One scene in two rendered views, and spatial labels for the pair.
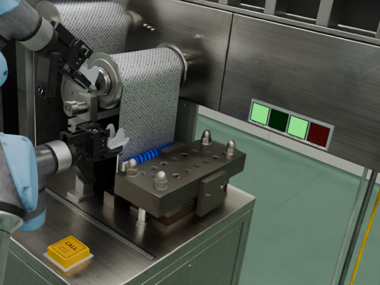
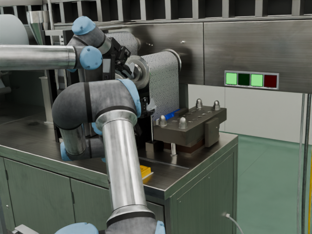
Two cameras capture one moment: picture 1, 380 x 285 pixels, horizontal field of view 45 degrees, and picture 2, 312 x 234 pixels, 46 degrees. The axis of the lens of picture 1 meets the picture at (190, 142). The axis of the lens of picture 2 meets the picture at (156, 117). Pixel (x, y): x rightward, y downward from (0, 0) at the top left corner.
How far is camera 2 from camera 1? 0.48 m
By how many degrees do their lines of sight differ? 8
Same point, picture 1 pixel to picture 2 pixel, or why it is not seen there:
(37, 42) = (104, 48)
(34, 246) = not seen: hidden behind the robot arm
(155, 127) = (168, 99)
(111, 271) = (167, 177)
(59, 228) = not seen: hidden behind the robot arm
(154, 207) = (182, 139)
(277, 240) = (250, 191)
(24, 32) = (98, 42)
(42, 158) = not seen: hidden behind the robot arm
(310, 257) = (276, 198)
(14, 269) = (100, 198)
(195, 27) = (180, 36)
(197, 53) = (184, 52)
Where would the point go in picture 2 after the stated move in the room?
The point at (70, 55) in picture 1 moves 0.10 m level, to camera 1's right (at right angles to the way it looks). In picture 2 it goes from (120, 55) to (146, 54)
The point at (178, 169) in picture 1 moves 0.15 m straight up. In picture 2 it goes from (190, 120) to (189, 86)
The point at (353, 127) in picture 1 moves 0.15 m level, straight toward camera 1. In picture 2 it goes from (290, 70) to (291, 77)
